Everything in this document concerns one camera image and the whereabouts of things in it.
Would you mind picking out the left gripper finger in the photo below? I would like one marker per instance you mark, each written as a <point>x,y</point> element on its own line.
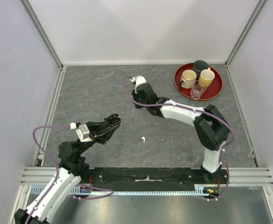
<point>103,125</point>
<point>109,133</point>

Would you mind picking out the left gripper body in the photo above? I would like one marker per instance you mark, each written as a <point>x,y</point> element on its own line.
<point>93,134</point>

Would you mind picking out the black earbud charging case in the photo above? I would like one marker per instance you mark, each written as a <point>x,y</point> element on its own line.
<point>113,119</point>

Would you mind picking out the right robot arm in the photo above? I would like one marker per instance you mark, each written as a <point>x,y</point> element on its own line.
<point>211,128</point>

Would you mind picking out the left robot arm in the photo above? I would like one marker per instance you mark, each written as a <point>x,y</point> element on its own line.
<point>69,172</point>

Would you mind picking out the clear drinking glass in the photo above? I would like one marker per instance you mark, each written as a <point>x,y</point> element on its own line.
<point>198,89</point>

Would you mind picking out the red round tray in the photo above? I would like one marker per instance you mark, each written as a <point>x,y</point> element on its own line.
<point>211,92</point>

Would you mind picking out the dark green mug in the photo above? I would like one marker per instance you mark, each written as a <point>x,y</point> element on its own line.
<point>199,66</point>

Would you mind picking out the yellow mug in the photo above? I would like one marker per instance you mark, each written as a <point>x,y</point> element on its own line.
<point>206,78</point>

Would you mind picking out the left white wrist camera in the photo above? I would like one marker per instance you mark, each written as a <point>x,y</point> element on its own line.
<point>83,133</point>

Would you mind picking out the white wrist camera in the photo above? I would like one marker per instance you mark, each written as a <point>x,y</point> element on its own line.
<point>83,133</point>
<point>138,80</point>

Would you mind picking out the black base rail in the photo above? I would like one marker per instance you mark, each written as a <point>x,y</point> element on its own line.
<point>99,175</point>

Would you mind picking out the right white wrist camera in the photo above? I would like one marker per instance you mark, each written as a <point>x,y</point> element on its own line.
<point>138,80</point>

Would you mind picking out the white mug black handle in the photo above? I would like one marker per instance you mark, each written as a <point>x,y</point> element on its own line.
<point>188,79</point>

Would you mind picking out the white cable duct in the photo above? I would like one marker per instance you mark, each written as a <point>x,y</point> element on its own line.
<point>197,191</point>

